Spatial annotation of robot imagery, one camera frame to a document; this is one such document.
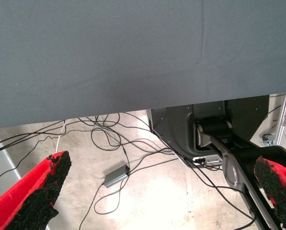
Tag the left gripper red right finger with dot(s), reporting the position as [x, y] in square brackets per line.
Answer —
[279, 189]

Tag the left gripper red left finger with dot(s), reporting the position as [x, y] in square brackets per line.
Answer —
[35, 198]

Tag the grey caster wheel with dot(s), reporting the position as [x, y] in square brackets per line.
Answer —
[268, 139]

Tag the aluminium table leg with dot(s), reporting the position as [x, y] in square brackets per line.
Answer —
[282, 119]

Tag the grey power adapter box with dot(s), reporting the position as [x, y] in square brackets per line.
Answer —
[116, 176]

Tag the dark grey table cloth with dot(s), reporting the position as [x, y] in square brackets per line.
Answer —
[109, 60]

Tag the grey metal post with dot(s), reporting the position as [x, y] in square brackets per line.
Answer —
[1, 158]

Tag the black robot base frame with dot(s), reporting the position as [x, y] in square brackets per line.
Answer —
[171, 124]

